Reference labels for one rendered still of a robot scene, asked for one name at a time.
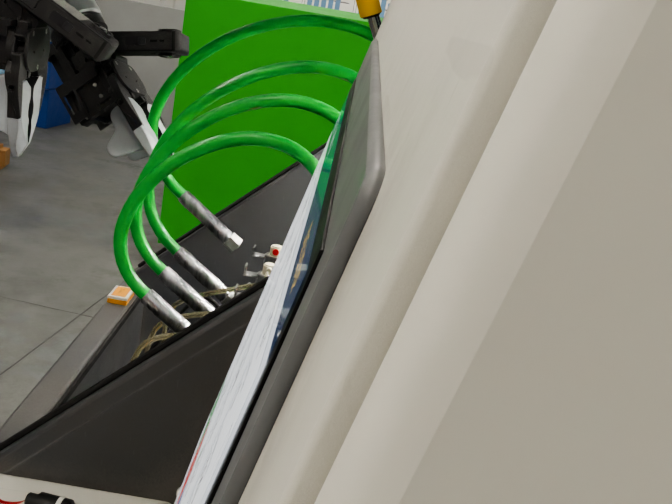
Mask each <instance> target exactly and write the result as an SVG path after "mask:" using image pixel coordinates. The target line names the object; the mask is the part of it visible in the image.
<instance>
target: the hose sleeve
mask: <svg viewBox="0 0 672 504"><path fill-rule="evenodd" d="M178 201H179V202H180V203H181V204H182V205H183V206H184V207H185V208H186V209H187V210H188V211H189V212H191V213H192V214H193V215H194V216H195V217H196V218H197V219H198V220H199V221H200V222H201V223H202V224H203V225H204V226H206V227H207V228H208V229H209V230H210V231H211V233H213V234H214V235H215V236H216V237H217V238H218V239H219V240H221V241H222V242H224V243H225V242H226V241H227V240H228V239H229V238H230V237H231V236H232V233H233V232H232V231H231V230H230V229H228V228H227V226H226V225H224V224H223V223H222V221H220V220H219V219H218V218H217V217H216V216H215V215H214V214H212V213H211V212H210V211H209V210H208V209H207V208H206V207H205V206H204V205H203V204H202V203H201V202H200V201H199V200H198V199H196V198H195V196H193V195H192V194H191V193H190V192H189V191H185V192H184V193H183V194H182V196H181V197H180V198H179V199H178Z"/></svg>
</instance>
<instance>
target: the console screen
mask: <svg viewBox="0 0 672 504"><path fill-rule="evenodd" d="M385 171H386V164H385V147H384V130H383V113H382V96H381V79H380V62H379V45H378V40H376V39H374V40H373V41H372V42H371V44H370V47H369V49H368V51H367V53H366V56H365V58H364V60H363V63H362V65H361V67H360V70H359V72H358V74H357V77H356V79H355V80H354V82H353V84H352V86H351V89H350V91H349V93H348V95H347V97H346V100H345V102H344V104H343V107H342V109H341V111H340V114H339V116H338V118H337V121H336V123H335V125H334V128H333V130H332V132H331V135H330V137H329V139H328V142H327V144H326V146H325V149H324V151H323V153H322V155H321V158H320V160H319V162H318V165H317V167H316V169H315V172H314V174H313V176H312V179H311V181H310V183H309V186H308V188H307V190H306V193H305V195H304V197H303V200H302V202H301V204H300V206H299V209H298V211H297V213H296V216H295V218H294V220H293V223H292V225H291V227H290V230H289V232H288V234H287V237H286V239H285V241H284V244H283V246H282V248H281V251H280V253H279V255H278V258H277V260H276V262H275V264H274V267H273V269H272V271H271V274H270V276H269V278H268V281H267V283H266V285H265V288H264V290H263V292H262V295H261V297H260V299H259V302H258V304H257V306H256V309H255V311H254V313H253V315H252V318H251V320H250V322H249V325H248V327H247V329H246V332H245V334H244V336H243V339H242V341H241V343H240V346H239V348H238V350H237V353H236V355H235V357H234V360H233V362H232V364H231V367H230V369H229V371H228V373H227V376H226V378H225V380H224V383H223V385H222V387H221V390H220V392H219V394H218V397H217V399H216V401H215V404H214V406H213V408H212V411H211V413H210V415H209V418H208V420H207V422H206V424H205V427H204V429H203V431H202V434H201V436H200V439H199V441H198V444H197V447H196V449H195V452H194V454H193V457H192V460H191V462H190V465H189V468H188V470H187V473H186V475H185V478H184V481H183V483H182V486H181V488H180V491H179V494H178V496H177V499H176V501H175V504H238V503H239V500H240V498H241V496H242V494H243V492H244V490H245V487H246V485H247V483H248V481H249V479H250V476H251V474H252V472H253V470H254V468H255V465H256V463H257V461H258V459H259V457H260V454H261V452H262V450H263V448H264V446H265V443H266V441H267V439H268V437H269V435H270V432H271V430H272V428H273V426H274V424H275V421H276V419H277V417H278V415H279V413H280V410H281V408H282V406H283V404H284V402H285V399H286V397H287V395H288V393H289V391H290V388H291V386H292V384H293V382H294V380H295V377H296V375H297V373H298V371H299V369H300V366H301V364H302V362H303V360H304V358H305V355H306V353H307V351H308V349H309V347H310V345H311V342H312V340H313V338H314V336H315V334H316V331H317V329H318V327H319V325H320V323H321V320H322V318H323V316H324V314H325V312H326V309H327V307H328V305H329V303H330V301H331V298H332V296H333V294H334V292H335V290H336V287H337V285H338V283H339V281H340V279H341V276H342V274H343V272H344V270H345V268H346V265H347V263H348V261H349V259H350V257H351V254H352V252H353V250H354V248H355V246H356V243H357V241H358V239H359V237H360V235H361V232H362V230H363V228H364V226H365V224H366V221H367V219H368V217H369V215H370V213H371V210H372V208H373V206H374V203H375V201H376V198H377V196H378V193H379V191H380V188H381V185H382V182H383V179H384V176H385Z"/></svg>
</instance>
